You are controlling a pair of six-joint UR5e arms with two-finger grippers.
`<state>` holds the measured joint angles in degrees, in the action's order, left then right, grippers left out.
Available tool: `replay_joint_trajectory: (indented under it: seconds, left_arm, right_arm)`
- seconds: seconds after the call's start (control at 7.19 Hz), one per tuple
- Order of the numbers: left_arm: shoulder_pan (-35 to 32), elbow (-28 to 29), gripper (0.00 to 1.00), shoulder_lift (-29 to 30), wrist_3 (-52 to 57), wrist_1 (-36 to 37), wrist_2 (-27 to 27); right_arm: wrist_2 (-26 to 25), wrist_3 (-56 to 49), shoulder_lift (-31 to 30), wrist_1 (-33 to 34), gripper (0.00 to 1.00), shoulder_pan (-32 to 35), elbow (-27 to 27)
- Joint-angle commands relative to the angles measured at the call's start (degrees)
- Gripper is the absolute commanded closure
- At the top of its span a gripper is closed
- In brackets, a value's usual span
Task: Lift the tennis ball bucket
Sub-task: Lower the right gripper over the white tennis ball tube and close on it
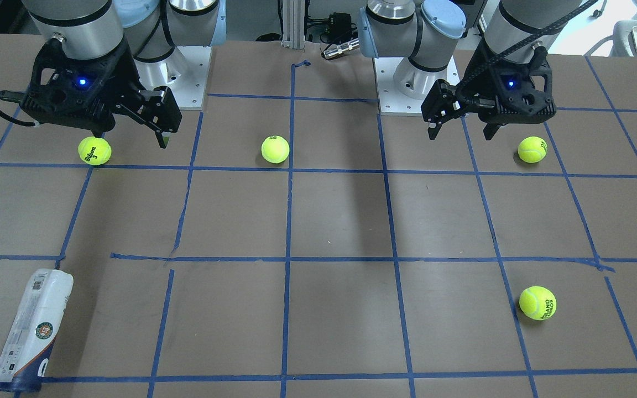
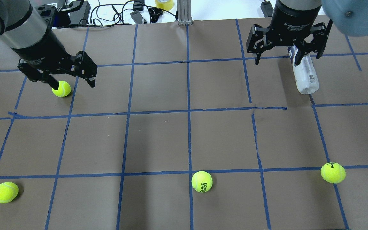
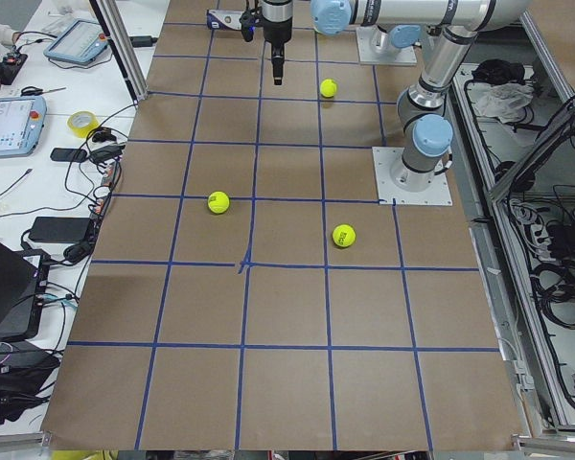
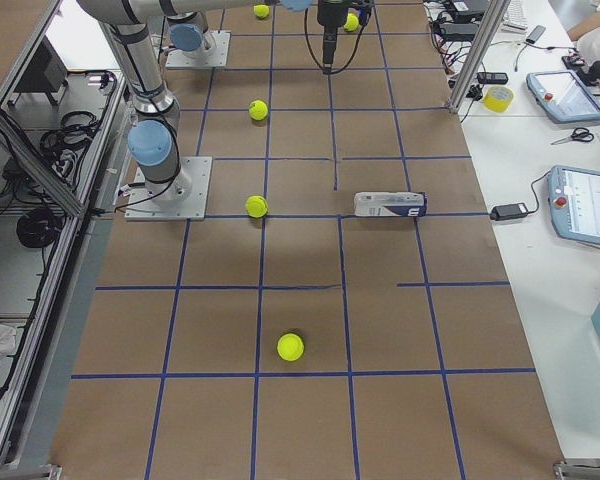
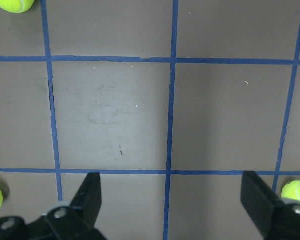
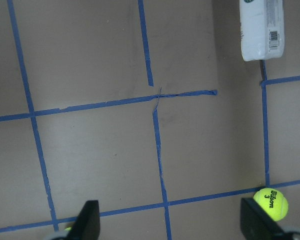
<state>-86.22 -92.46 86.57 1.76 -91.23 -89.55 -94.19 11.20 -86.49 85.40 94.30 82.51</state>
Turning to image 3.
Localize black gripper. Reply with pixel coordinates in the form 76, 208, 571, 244
261, 0, 293, 86

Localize clear tennis ball tube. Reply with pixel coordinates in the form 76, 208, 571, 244
206, 9, 243, 31

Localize tennis ball far middle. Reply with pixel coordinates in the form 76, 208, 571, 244
319, 79, 338, 99

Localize tennis ball near left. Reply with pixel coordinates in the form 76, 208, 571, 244
207, 191, 230, 215

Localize teach pendant far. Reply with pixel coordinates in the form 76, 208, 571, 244
43, 19, 108, 66

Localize teach pendant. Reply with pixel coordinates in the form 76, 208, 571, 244
0, 96, 47, 159
43, 19, 108, 66

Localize yellow tape roll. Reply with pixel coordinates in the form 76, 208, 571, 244
67, 110, 100, 139

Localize white crumpled cloth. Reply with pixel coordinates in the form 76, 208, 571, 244
473, 83, 534, 124

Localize black smartphone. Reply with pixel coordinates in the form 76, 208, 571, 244
50, 148, 88, 163

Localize teach pendant near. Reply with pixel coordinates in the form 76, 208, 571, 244
0, 96, 47, 159

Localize black power brick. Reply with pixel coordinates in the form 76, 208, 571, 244
29, 217, 92, 243

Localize black laptop computer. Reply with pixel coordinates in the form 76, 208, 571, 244
0, 242, 49, 342

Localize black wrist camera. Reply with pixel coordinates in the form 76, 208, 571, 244
240, 10, 256, 42

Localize aluminium frame post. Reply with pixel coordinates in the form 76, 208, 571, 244
89, 0, 148, 104

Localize tennis ball near base plate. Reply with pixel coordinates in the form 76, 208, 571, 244
332, 223, 357, 248

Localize black handled scissors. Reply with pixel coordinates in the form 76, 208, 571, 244
20, 86, 65, 97

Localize black coiled cables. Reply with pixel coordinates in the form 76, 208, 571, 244
529, 261, 575, 333

